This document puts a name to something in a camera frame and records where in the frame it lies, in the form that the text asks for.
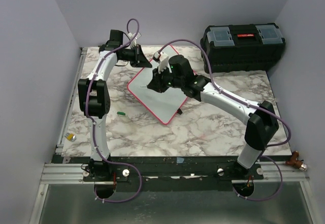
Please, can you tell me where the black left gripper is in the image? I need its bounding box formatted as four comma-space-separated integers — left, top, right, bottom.
119, 44, 152, 68

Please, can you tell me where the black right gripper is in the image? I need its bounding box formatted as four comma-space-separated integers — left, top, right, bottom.
148, 65, 184, 93

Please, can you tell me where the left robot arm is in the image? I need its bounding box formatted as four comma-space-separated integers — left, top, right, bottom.
78, 29, 152, 181

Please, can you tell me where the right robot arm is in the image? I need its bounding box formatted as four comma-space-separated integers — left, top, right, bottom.
147, 52, 279, 179

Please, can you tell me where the pink framed whiteboard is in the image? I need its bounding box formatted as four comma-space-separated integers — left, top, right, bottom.
127, 60, 187, 125

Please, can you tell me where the black toolbox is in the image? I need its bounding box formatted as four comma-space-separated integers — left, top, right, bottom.
200, 23, 285, 73

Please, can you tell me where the yellow grey small object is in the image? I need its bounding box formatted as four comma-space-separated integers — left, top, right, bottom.
65, 133, 76, 142

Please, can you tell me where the copper pipe fitting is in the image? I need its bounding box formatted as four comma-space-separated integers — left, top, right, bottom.
285, 151, 308, 172

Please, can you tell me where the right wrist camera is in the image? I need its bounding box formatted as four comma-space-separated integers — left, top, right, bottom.
153, 51, 169, 74

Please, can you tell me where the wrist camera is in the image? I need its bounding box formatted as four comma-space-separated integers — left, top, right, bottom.
127, 32, 142, 48
153, 51, 169, 74

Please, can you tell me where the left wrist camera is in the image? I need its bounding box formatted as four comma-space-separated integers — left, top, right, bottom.
127, 32, 142, 48

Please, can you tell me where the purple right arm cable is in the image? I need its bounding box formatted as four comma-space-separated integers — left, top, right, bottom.
158, 39, 292, 201

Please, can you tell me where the aluminium frame rail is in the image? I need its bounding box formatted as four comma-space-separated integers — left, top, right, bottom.
55, 47, 88, 154

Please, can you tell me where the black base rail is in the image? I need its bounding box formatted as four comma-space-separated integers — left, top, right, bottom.
42, 156, 264, 197

